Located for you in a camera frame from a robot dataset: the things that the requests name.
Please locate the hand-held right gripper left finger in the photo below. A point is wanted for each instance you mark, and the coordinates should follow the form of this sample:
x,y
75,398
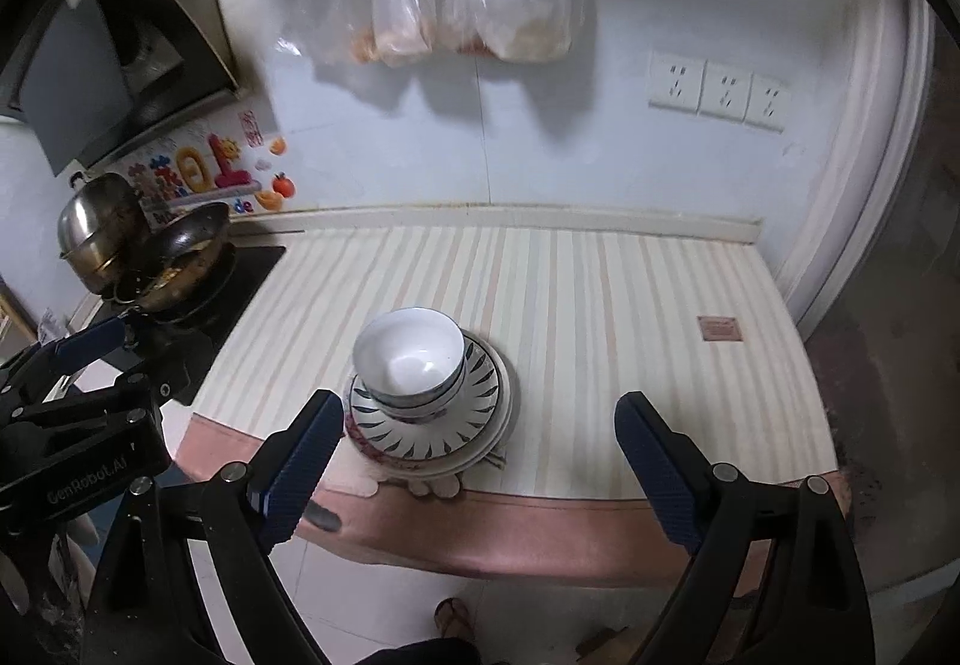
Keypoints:
x,y
300,477

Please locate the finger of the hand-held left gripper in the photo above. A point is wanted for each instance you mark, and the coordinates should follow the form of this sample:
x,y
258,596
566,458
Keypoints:
x,y
97,403
90,344

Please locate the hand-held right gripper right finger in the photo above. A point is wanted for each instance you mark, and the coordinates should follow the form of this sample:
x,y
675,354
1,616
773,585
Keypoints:
x,y
660,477

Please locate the large white floral plate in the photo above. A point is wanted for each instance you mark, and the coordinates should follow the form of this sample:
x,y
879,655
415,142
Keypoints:
x,y
511,395

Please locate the blue striped white plate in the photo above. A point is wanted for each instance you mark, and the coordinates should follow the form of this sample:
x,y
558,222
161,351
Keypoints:
x,y
472,403

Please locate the steel pot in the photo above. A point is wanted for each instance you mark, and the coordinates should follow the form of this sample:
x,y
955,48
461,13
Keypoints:
x,y
97,215

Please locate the dark frying pan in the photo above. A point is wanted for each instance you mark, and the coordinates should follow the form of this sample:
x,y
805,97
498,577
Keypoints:
x,y
187,245

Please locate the small red square tag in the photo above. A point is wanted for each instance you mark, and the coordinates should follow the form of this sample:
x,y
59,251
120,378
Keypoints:
x,y
720,328

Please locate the black cooktop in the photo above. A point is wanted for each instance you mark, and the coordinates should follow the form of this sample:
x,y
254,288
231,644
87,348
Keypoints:
x,y
251,275

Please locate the striped counter cover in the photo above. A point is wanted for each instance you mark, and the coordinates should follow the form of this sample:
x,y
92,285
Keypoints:
x,y
600,305

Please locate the person's sandalled foot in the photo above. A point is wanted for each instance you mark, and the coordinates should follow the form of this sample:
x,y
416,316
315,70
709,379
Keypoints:
x,y
454,616

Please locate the person's dark clothing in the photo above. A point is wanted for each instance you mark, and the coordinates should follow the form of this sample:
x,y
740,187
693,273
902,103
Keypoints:
x,y
420,654

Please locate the range hood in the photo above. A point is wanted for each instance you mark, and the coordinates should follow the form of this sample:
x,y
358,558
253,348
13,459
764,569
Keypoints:
x,y
82,80

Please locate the colourful wall sticker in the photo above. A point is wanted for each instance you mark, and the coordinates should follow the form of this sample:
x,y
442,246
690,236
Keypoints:
x,y
217,174

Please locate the white wall socket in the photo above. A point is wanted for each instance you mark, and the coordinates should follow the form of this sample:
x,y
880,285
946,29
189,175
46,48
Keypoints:
x,y
724,91
675,82
769,101

